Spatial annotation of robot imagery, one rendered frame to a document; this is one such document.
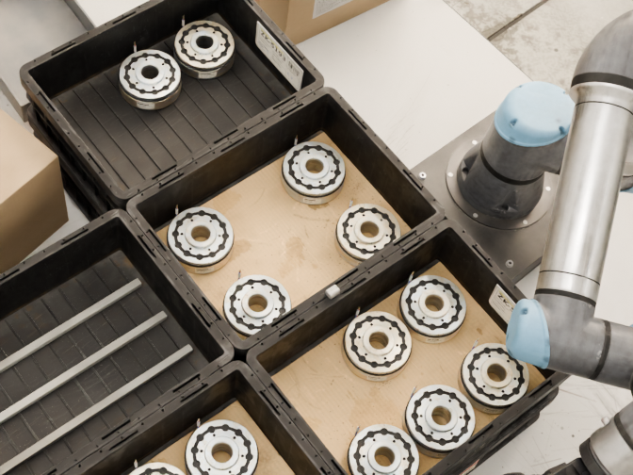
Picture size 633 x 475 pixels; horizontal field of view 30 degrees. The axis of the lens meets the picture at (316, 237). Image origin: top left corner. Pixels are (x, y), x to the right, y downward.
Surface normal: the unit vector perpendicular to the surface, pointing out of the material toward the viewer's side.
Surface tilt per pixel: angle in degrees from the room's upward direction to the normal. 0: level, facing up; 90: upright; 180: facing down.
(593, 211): 20
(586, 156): 30
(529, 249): 4
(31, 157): 0
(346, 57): 0
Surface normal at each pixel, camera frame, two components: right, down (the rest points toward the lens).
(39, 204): 0.76, 0.60
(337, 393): 0.10, -0.48
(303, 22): 0.56, 0.75
